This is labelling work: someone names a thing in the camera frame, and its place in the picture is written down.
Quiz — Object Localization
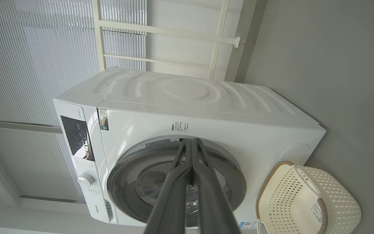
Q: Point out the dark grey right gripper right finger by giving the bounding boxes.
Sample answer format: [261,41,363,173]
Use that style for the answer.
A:
[193,138,242,234]

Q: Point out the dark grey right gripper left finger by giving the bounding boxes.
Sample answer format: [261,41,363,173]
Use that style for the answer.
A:
[144,139,193,234]

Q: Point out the grey round washer door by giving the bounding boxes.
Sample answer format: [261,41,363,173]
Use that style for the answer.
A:
[107,136,247,228]

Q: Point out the cream perforated laundry basket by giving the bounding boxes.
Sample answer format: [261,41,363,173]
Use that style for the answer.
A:
[256,161,362,234]

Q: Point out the white front-load washing machine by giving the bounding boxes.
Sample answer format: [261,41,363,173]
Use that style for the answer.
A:
[53,67,326,228]

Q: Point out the dark QR code sticker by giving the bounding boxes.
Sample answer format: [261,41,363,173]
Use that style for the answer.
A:
[98,109,109,131]

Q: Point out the cream metal railing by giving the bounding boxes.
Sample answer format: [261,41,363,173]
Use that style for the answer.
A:
[91,0,241,80]

